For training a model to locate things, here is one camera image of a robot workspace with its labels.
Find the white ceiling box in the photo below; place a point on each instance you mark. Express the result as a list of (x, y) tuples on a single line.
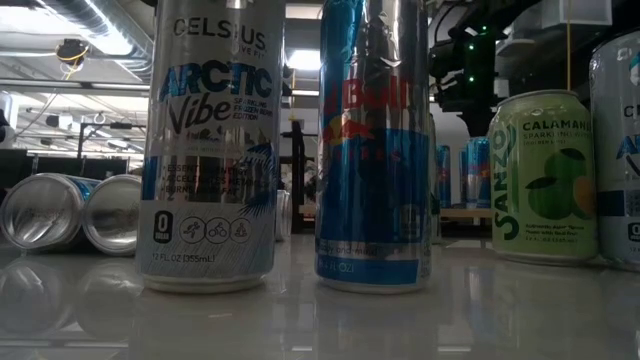
[(580, 12)]

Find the silver ceiling duct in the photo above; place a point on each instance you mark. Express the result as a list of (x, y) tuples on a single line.
[(100, 30)]

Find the black metal stand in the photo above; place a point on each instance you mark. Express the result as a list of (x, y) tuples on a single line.
[(112, 126)]

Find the blue silver Red Bull can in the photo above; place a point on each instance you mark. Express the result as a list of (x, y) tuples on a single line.
[(372, 200), (464, 180), (40, 212), (479, 175), (444, 175), (112, 215)]

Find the round black ceiling device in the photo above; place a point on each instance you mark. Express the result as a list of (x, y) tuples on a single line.
[(72, 51)]

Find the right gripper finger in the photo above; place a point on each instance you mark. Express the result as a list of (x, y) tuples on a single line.
[(477, 125)]

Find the green Sanzo calamansi can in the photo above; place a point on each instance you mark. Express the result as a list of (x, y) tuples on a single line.
[(542, 200)]

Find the square ceiling light panel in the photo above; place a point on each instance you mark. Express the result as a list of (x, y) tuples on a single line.
[(305, 59)]

